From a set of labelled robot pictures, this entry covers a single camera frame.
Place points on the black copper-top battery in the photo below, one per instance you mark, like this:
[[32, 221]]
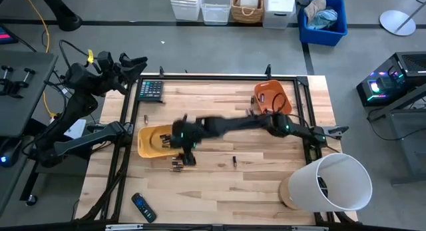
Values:
[[253, 100], [249, 111]]

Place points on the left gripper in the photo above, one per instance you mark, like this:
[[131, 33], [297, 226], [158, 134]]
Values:
[[113, 73]]

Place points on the wicker basket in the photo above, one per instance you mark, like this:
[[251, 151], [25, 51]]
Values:
[[236, 11]]

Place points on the grey round stand base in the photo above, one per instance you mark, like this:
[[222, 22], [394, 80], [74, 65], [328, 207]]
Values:
[[396, 23]]

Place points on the black computer with lights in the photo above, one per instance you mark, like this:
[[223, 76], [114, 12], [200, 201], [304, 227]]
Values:
[[409, 64]]

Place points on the beige cloth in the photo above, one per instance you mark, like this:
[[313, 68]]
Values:
[[314, 6]]

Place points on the clear storage bin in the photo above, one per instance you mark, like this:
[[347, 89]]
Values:
[[215, 13]]

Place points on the yellow tag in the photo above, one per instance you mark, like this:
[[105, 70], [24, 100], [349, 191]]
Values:
[[90, 57]]

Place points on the computer mouse with blue light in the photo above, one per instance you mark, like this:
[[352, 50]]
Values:
[[8, 157]]

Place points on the silver battery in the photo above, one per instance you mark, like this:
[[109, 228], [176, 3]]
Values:
[[262, 98]]

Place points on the black side bracket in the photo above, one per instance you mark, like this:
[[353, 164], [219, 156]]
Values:
[[93, 128], [336, 130]]

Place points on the white lidded box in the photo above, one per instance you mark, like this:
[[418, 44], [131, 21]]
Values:
[[279, 11]]

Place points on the black frame clamp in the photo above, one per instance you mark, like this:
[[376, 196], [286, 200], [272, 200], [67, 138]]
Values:
[[161, 73], [268, 73]]

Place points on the white cylindrical bucket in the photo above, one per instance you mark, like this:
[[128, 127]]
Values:
[[306, 187]]

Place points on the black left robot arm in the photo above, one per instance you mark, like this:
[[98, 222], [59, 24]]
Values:
[[76, 104]]

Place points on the blue storage bin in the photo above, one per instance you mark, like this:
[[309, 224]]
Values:
[[321, 36]]

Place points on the round wooden lamp base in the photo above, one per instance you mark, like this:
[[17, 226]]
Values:
[[283, 194]]

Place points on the light blue cloth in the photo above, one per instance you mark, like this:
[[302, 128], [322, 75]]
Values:
[[324, 18]]

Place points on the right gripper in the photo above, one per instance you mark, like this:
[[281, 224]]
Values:
[[188, 134]]

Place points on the black remote control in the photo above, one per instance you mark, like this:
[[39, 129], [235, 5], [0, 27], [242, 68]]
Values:
[[143, 207]]

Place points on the black stand foot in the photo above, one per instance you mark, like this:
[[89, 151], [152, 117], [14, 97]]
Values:
[[63, 16]]

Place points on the dark grey desk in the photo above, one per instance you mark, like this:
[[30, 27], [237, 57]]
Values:
[[23, 114]]

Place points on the black aluminium table frame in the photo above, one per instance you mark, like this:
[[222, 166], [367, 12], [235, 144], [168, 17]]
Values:
[[216, 78]]

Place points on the grey side table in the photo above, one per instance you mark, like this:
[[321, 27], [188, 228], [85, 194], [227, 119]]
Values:
[[409, 131]]

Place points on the monitor screen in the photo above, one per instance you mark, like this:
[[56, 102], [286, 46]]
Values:
[[6, 36]]

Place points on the white booklet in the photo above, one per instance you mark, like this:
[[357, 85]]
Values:
[[78, 129]]

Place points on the yellow plastic bin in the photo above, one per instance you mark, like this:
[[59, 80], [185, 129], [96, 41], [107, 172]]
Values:
[[148, 141]]

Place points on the orange plastic bin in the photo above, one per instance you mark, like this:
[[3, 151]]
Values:
[[269, 88]]

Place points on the black clamp tools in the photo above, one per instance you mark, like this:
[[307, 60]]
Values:
[[13, 88]]

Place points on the black calculator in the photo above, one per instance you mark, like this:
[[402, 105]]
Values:
[[150, 90]]

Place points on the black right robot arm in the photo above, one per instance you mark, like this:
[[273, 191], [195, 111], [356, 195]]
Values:
[[239, 122]]

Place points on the white storage bin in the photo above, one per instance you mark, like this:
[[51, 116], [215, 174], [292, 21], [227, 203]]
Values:
[[184, 8]]

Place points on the black caster wheel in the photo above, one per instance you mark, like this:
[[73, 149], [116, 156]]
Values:
[[31, 200]]

